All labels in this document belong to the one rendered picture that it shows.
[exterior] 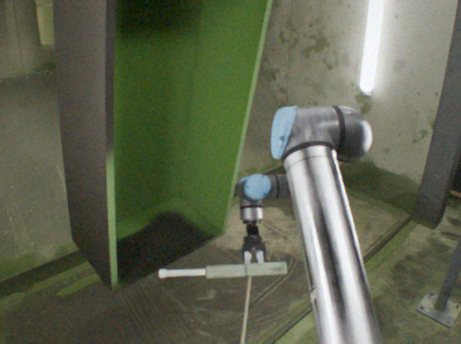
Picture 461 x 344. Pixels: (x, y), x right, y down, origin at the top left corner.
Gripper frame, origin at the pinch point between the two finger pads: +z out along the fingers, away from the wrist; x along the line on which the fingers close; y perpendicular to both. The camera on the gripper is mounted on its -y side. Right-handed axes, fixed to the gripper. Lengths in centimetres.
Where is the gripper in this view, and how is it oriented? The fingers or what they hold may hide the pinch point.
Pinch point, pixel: (254, 271)
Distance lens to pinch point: 147.0
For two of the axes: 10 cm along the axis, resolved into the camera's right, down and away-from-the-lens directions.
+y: 0.1, 1.9, 9.8
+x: -10.0, 0.5, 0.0
